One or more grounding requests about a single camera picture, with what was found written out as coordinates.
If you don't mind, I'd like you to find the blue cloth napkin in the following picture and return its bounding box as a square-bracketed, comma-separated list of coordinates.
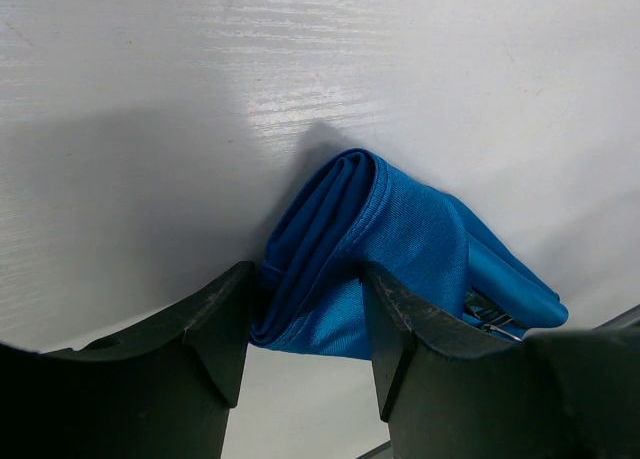
[251, 148, 569, 360]

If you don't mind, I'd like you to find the silver metal fork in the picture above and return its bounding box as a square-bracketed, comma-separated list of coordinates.
[463, 305, 526, 342]

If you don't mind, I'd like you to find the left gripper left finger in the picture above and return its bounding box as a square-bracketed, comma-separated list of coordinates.
[1, 262, 255, 458]

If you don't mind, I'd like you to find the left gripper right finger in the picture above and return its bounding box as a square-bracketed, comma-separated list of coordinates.
[361, 263, 639, 458]

